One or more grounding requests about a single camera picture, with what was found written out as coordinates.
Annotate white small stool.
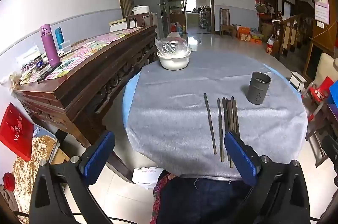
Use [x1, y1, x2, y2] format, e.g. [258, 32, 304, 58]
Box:
[290, 71, 307, 92]

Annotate red child chair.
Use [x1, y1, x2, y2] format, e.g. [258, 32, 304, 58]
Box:
[301, 76, 334, 123]

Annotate grey metal chopstick holder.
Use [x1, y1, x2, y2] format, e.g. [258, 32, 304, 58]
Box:
[247, 71, 272, 105]

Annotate person's dark trousers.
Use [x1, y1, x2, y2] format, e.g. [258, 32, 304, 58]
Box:
[158, 177, 254, 224]

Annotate dark wooden chair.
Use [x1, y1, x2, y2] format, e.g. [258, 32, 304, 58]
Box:
[126, 12, 154, 29]

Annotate group of plastic bottles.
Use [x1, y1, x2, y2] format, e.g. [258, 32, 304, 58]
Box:
[170, 22, 187, 34]

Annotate gold patterned cloth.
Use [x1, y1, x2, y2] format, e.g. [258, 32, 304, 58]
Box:
[12, 134, 60, 214]

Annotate grey tablecloth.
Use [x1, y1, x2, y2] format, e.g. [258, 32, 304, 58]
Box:
[126, 50, 309, 178]

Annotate brown wooden chair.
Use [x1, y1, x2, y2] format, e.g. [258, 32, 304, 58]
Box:
[220, 8, 234, 36]

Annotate pink wall calendar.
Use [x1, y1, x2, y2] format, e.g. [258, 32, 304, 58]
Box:
[313, 0, 330, 25]

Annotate white chest freezer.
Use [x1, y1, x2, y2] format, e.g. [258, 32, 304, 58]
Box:
[109, 18, 127, 32]

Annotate clear plastic bag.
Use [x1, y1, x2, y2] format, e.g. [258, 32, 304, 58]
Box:
[154, 32, 192, 58]

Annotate purple thermos bottle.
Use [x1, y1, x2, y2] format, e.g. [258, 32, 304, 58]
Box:
[40, 24, 62, 67]

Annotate white plastic box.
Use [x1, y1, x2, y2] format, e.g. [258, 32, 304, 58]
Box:
[132, 167, 164, 190]

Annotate blue tablecloth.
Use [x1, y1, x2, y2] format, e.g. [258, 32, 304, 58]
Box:
[122, 69, 303, 140]

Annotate floral sideboard cover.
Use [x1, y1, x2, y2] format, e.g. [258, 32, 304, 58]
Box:
[20, 27, 144, 84]

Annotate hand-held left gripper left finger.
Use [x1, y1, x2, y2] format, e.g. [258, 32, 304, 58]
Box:
[29, 130, 116, 224]

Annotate teal bottle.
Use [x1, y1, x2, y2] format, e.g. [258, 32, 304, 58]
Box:
[55, 27, 65, 50]

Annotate dark wooden table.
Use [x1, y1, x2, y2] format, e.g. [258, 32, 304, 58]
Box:
[306, 103, 338, 166]

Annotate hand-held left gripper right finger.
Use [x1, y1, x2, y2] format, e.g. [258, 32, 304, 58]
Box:
[224, 130, 311, 224]

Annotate red patterned cloth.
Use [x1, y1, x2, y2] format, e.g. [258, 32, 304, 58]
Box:
[150, 172, 176, 224]

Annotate clear plastic container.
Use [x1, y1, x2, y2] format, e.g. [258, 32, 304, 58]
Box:
[60, 40, 72, 53]

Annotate red round object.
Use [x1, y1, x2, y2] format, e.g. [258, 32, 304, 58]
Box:
[3, 172, 16, 191]

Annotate black smartphone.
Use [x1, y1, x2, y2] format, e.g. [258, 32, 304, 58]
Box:
[37, 62, 62, 83]

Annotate metal kitchen rack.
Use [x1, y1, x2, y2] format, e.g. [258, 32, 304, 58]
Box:
[199, 6, 212, 32]

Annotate small glass jar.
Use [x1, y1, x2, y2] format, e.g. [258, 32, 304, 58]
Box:
[34, 54, 48, 71]

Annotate cream armchair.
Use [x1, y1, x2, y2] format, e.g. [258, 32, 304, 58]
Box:
[315, 53, 338, 82]

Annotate white bowl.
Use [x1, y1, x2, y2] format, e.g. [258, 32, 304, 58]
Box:
[157, 51, 191, 71]

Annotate wooden stair railing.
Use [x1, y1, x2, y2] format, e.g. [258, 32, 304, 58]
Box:
[273, 11, 315, 57]

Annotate blue cloth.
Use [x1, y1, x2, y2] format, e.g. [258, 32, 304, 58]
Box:
[327, 80, 338, 108]

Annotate orange cardboard box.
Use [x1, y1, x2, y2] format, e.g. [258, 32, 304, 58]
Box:
[238, 27, 251, 41]

